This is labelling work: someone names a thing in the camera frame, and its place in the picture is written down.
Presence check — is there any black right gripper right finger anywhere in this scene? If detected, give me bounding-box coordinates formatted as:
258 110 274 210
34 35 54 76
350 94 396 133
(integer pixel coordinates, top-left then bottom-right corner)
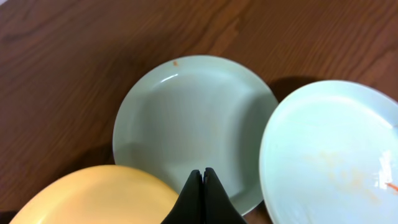
204 167 247 224

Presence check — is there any light green plate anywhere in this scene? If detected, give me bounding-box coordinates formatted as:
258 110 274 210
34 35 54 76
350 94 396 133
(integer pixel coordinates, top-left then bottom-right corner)
259 80 397 224
113 55 278 215

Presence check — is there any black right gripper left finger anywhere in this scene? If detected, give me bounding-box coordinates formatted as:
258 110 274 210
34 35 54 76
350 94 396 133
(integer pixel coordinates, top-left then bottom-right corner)
161 170 203 224

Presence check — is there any yellow plate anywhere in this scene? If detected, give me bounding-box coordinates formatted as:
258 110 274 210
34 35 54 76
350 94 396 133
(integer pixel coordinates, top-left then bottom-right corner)
11 165 178 224

